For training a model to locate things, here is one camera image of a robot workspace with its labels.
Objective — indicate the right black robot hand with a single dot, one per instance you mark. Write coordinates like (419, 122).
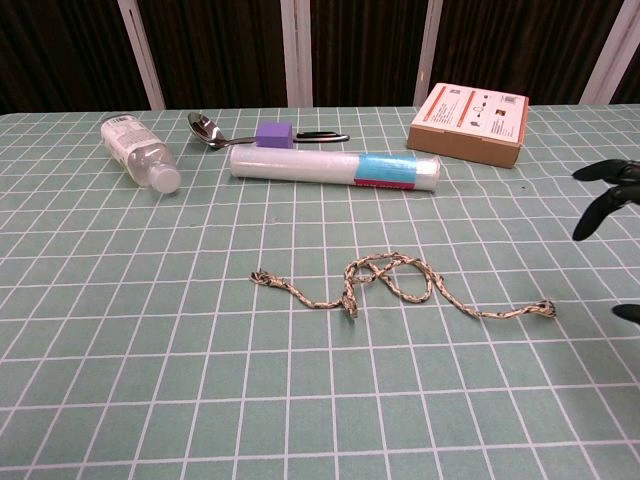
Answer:
(597, 205)

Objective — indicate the cardboard box with orange print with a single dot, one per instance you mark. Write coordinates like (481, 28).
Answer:
(465, 132)

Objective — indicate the clear tube with blue label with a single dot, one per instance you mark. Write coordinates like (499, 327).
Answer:
(300, 164)

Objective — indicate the purple foam cube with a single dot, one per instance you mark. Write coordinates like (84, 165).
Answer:
(272, 135)

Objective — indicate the green grid tablecloth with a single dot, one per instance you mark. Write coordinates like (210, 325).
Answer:
(320, 390)

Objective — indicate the clear plastic bottle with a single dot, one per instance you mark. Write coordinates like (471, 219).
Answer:
(150, 162)

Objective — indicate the white post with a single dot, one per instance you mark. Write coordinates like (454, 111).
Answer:
(296, 50)
(142, 55)
(612, 50)
(428, 50)

